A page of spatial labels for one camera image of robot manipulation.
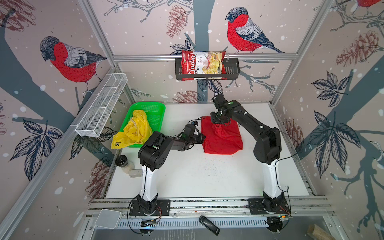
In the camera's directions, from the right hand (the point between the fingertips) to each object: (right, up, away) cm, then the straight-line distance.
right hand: (211, 123), depth 94 cm
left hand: (-4, -9, +4) cm, 11 cm away
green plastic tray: (-40, +7, +13) cm, 43 cm away
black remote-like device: (-4, -45, -28) cm, 53 cm away
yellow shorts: (-49, -5, +1) cm, 49 cm away
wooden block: (+43, -46, -31) cm, 71 cm away
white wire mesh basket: (-61, +2, -23) cm, 65 cm away
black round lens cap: (-50, -19, -16) cm, 56 cm away
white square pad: (-52, -45, -24) cm, 73 cm away
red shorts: (+5, -9, -6) cm, 12 cm away
